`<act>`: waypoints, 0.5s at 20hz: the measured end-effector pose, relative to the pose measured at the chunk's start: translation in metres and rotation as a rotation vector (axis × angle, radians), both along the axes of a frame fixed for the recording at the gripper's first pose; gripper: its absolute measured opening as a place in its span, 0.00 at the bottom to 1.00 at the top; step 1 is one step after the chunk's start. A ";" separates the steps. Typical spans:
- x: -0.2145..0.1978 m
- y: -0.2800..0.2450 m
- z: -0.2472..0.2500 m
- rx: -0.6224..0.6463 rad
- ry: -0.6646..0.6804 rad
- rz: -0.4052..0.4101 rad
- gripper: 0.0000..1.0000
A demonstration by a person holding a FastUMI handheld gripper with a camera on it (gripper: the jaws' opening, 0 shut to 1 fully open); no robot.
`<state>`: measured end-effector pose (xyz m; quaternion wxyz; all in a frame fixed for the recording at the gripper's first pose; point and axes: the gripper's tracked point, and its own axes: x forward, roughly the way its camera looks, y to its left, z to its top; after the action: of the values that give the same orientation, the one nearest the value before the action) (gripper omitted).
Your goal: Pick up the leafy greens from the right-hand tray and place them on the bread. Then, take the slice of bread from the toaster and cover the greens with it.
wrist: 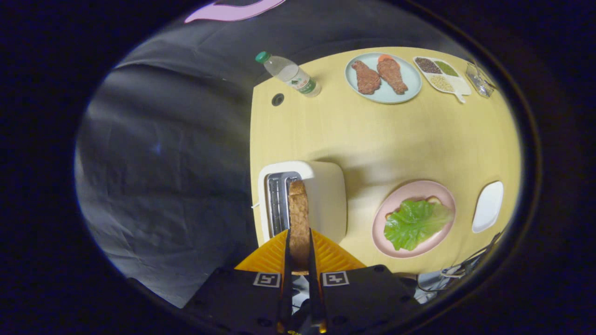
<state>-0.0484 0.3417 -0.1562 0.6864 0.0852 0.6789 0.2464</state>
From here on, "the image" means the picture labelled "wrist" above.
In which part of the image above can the white divided seasoning dish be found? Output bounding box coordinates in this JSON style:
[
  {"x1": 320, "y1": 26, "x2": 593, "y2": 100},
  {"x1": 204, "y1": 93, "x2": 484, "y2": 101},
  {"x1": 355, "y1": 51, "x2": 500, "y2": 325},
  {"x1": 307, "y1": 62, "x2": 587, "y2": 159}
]
[{"x1": 413, "y1": 56, "x2": 472, "y2": 104}]

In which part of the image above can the pink round plate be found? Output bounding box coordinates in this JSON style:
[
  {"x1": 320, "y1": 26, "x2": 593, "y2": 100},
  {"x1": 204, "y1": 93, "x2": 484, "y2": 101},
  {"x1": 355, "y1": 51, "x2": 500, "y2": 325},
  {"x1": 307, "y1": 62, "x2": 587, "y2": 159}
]
[{"x1": 372, "y1": 180, "x2": 457, "y2": 259}]

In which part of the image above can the green lettuce leaf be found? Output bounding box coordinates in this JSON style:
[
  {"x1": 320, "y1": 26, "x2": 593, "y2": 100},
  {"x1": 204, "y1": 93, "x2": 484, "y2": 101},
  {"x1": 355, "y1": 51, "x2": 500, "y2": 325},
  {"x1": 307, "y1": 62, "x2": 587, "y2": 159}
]
[{"x1": 384, "y1": 199, "x2": 453, "y2": 252}]

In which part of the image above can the brown meat patty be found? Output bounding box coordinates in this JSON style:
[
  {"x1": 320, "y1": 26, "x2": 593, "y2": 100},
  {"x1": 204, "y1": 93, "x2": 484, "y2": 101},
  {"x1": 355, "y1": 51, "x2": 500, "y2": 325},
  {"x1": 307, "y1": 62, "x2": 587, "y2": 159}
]
[
  {"x1": 377, "y1": 58, "x2": 409, "y2": 95},
  {"x1": 351, "y1": 60, "x2": 382, "y2": 95}
]

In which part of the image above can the white square plate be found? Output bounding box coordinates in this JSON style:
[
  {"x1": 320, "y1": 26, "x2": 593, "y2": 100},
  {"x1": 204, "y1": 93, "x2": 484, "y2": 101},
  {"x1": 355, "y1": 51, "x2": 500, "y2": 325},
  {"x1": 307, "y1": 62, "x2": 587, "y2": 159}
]
[{"x1": 472, "y1": 181, "x2": 504, "y2": 234}]

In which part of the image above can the pale blue round plate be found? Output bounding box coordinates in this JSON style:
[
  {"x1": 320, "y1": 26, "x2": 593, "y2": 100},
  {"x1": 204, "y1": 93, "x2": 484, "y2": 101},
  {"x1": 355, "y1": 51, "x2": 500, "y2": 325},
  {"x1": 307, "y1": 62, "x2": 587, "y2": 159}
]
[{"x1": 345, "y1": 52, "x2": 423, "y2": 104}]

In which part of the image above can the square clear glass cup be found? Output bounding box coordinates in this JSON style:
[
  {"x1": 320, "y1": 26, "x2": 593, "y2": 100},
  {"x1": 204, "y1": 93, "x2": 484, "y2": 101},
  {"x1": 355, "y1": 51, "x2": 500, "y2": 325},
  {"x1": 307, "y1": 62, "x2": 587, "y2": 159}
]
[{"x1": 466, "y1": 61, "x2": 495, "y2": 98}]

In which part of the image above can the grey frame with cables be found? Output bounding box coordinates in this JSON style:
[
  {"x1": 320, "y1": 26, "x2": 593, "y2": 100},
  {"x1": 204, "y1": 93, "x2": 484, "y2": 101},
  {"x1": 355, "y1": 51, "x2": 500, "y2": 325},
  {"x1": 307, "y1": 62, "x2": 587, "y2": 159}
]
[{"x1": 417, "y1": 233, "x2": 503, "y2": 303}]

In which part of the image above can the brown toast slice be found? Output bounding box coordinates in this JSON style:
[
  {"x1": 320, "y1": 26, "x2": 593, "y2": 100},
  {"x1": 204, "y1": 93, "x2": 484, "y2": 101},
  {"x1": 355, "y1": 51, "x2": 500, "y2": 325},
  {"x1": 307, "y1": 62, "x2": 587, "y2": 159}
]
[{"x1": 288, "y1": 180, "x2": 312, "y2": 275}]

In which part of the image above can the clear plastic water bottle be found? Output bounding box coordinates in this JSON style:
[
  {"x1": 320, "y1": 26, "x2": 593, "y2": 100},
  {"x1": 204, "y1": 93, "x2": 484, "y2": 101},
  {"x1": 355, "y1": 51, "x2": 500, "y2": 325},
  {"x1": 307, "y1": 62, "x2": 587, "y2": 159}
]
[{"x1": 255, "y1": 51, "x2": 322, "y2": 98}]

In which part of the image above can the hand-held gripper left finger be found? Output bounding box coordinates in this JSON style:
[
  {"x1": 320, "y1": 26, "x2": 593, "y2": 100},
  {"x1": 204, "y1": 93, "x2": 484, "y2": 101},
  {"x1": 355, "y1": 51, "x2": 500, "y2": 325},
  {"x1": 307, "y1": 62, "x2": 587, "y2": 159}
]
[{"x1": 184, "y1": 228, "x2": 292, "y2": 335}]

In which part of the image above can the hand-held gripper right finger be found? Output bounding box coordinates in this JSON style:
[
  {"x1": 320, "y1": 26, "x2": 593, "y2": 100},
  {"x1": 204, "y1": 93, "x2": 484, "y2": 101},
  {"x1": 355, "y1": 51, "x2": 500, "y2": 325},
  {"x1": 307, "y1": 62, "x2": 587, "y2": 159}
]
[{"x1": 307, "y1": 228, "x2": 422, "y2": 335}]

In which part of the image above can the cream white toaster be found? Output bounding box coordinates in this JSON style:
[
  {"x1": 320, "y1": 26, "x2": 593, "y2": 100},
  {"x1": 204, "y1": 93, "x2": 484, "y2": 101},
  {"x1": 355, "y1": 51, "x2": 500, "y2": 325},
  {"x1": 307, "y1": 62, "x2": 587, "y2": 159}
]
[{"x1": 257, "y1": 161, "x2": 348, "y2": 246}]

